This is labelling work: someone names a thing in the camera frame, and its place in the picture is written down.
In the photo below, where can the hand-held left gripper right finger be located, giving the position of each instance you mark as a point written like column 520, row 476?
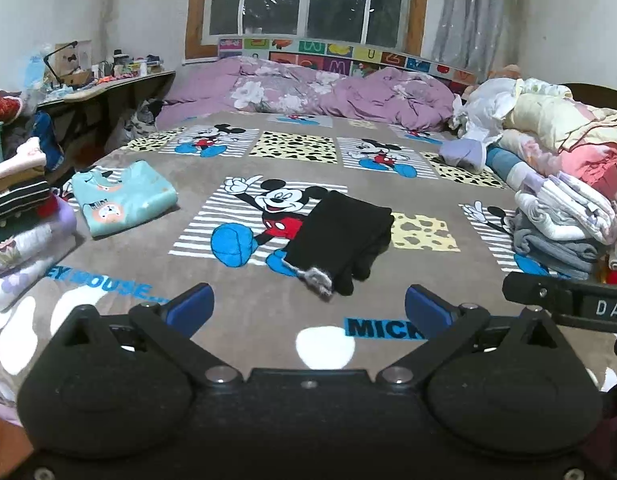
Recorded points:
column 424, row 306

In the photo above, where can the folded teal printed shirt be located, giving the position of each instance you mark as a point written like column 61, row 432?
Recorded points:
column 121, row 200

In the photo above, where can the purple floral duvet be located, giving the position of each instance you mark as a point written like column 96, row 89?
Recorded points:
column 378, row 95

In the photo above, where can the stack of folded clothes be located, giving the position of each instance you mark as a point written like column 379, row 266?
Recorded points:
column 23, row 240

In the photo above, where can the grey sheer curtain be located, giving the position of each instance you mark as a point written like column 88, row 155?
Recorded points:
column 468, row 10

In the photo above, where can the cartoon mouse printed blanket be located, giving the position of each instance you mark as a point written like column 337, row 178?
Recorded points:
column 138, row 250

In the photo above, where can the colourful alphabet headboard panel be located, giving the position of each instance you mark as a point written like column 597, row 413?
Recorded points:
column 338, row 51

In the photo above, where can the orange plush toy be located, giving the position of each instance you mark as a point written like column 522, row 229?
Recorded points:
column 506, row 72

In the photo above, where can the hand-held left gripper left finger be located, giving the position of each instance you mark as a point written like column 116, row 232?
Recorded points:
column 191, row 305

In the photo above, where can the lavender garment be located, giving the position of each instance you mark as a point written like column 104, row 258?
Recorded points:
column 466, row 155

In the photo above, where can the grey striped cloth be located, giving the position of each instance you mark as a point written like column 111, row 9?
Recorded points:
column 141, row 117

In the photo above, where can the wooden framed window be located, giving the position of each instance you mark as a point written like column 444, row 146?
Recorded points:
column 333, row 5

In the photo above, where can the black pants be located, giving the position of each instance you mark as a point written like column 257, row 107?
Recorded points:
column 338, row 237

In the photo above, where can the black desk lamp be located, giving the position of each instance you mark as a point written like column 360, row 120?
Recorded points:
column 48, row 62

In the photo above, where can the clutter of small desk items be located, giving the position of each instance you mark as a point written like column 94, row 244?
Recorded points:
column 131, row 65

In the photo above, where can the pile of unfolded clothes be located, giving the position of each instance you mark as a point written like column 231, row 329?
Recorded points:
column 558, row 130

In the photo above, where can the wooden desk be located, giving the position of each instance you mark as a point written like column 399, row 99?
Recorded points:
column 113, row 87

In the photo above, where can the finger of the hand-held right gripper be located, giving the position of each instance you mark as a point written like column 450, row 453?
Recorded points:
column 533, row 290

